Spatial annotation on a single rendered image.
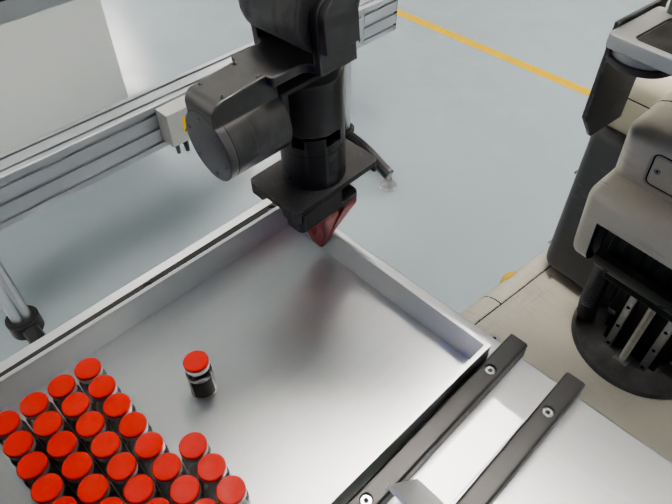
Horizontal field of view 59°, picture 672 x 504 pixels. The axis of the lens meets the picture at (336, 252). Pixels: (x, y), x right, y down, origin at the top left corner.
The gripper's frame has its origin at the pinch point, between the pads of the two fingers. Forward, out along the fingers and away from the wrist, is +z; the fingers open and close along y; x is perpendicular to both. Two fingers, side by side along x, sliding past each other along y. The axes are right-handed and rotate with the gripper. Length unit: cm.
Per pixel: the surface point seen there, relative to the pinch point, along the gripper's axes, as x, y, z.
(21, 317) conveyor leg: -85, 25, 74
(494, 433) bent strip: 24.7, 3.8, 1.9
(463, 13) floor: -129, -212, 102
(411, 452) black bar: 21.5, 10.5, -0.2
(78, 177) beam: -84, -1, 45
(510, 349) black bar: 21.4, -2.8, 0.5
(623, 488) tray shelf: 34.3, 0.3, 2.2
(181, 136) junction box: -79, -26, 45
